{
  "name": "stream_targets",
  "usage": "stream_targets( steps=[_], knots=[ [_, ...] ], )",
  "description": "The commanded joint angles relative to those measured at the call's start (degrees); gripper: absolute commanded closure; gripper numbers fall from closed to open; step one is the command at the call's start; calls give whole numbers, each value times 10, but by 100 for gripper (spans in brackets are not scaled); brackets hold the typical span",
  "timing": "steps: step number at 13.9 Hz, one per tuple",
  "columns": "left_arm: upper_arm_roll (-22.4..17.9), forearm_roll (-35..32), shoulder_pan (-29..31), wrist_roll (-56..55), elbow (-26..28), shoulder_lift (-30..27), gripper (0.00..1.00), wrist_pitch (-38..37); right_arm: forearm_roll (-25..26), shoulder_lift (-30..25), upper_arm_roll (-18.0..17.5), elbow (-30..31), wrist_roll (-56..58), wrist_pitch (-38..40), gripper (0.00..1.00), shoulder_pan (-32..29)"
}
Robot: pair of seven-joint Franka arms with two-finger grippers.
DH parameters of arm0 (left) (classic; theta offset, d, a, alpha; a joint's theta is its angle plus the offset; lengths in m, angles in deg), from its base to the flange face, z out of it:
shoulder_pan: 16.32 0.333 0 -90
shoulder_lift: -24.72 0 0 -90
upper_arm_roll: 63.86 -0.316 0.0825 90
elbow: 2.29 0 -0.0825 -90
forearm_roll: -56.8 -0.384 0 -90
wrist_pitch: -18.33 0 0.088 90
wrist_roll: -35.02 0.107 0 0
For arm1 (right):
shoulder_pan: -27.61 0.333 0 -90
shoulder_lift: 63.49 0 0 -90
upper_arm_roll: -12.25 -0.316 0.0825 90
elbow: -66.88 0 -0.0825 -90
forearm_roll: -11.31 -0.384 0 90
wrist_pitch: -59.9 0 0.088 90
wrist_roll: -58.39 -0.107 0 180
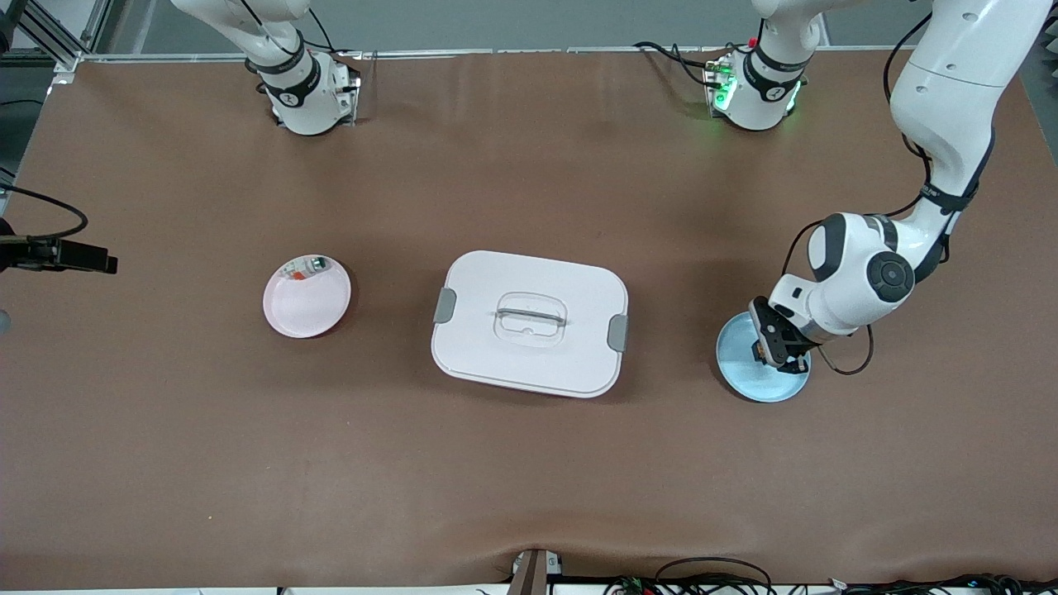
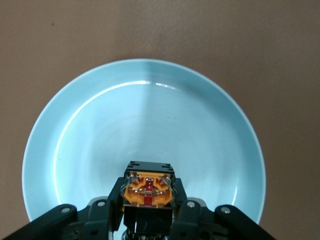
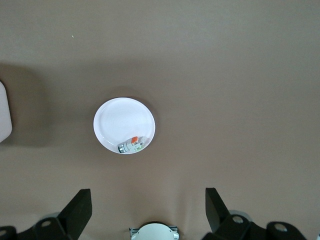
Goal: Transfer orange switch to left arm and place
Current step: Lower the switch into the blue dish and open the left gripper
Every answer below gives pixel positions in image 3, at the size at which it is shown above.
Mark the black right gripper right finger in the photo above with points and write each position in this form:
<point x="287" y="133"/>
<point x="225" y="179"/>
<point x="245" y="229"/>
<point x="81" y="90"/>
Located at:
<point x="220" y="220"/>

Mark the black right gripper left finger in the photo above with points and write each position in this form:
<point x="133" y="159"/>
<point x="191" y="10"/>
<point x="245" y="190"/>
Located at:
<point x="72" y="220"/>

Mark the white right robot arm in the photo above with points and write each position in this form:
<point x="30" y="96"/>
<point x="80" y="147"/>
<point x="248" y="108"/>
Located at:
<point x="155" y="232"/>

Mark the white lidded storage box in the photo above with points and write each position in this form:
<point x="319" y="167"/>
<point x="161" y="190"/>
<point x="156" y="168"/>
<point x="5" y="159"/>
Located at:
<point x="4" y="112"/>

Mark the pale pink round plate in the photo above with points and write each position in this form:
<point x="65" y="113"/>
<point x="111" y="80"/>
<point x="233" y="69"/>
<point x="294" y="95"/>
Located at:
<point x="122" y="120"/>

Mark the brown table cover sheet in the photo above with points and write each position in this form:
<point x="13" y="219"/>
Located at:
<point x="225" y="100"/>

